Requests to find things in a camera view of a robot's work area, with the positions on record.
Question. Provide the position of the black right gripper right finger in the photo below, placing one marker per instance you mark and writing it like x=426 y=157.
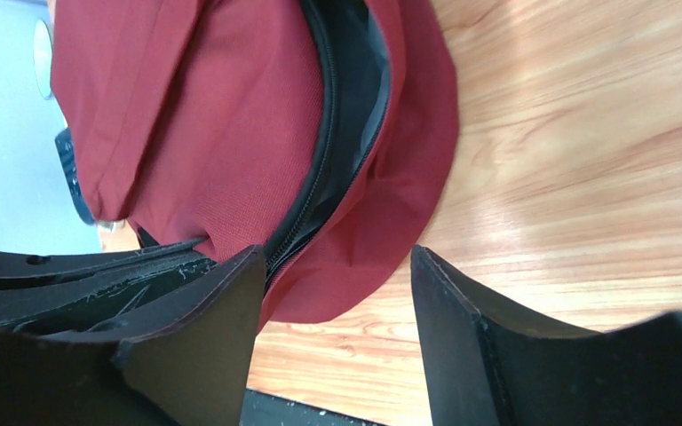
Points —
x=489 y=360

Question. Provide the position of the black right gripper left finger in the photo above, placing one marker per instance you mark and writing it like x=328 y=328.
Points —
x=182 y=359

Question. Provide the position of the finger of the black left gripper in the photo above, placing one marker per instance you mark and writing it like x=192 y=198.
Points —
x=44 y=295

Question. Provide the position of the red backpack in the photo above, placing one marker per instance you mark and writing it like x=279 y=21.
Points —
x=323 y=131

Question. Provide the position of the dark blue leaf plate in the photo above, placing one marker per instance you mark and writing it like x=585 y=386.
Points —
x=66 y=152

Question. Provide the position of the light green ceramic bowl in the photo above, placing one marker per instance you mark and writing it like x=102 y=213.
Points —
x=42 y=57

